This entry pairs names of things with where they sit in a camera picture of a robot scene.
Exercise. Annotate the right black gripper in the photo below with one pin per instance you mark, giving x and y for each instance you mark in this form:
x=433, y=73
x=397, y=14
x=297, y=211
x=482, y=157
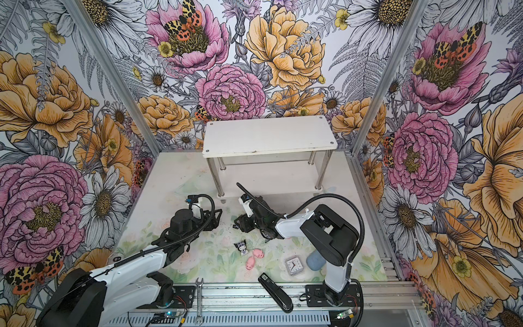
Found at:
x=244, y=223

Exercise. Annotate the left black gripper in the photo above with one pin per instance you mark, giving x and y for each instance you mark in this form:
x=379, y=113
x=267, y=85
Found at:
x=216, y=221

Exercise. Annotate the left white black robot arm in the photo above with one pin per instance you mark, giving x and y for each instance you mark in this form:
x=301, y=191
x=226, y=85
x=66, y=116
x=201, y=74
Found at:
x=93, y=298

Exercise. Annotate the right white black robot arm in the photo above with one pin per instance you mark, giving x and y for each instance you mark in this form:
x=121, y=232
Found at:
x=332, y=236

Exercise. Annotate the white two-tier shelf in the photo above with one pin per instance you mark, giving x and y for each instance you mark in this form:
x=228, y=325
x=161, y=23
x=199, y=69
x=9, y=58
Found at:
x=268, y=156

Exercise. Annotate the pink toy centre upper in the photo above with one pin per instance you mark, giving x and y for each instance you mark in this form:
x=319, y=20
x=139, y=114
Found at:
x=258, y=253

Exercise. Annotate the pink toy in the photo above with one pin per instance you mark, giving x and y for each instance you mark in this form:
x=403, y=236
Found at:
x=258, y=253
x=250, y=263

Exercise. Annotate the pink toy centre lower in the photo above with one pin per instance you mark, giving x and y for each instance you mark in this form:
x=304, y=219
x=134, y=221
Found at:
x=250, y=263

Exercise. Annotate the small square white clock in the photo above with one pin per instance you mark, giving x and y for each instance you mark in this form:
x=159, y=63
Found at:
x=294, y=266

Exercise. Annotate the black stapler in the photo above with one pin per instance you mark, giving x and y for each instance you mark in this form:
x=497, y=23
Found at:
x=277, y=293

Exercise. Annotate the silver wrench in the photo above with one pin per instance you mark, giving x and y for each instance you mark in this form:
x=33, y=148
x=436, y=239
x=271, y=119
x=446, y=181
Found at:
x=199, y=317

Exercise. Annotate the green circuit board right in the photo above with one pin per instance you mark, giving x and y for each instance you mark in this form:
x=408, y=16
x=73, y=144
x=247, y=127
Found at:
x=346, y=314

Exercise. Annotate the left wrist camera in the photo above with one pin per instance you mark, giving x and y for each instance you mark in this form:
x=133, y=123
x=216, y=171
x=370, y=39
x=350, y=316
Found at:
x=194, y=205

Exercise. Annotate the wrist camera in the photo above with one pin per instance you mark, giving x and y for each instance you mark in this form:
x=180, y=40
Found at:
x=194, y=205
x=245, y=202

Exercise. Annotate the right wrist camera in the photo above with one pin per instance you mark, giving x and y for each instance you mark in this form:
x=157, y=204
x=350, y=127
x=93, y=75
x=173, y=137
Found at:
x=245, y=202

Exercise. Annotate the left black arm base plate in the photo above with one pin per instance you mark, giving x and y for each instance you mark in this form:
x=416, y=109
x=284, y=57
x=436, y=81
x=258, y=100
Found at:
x=175, y=297

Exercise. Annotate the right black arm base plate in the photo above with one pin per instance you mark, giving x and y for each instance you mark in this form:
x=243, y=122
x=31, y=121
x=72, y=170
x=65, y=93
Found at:
x=323, y=296

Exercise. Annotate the aluminium front rail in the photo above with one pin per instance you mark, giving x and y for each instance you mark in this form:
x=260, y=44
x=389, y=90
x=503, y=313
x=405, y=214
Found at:
x=384, y=303

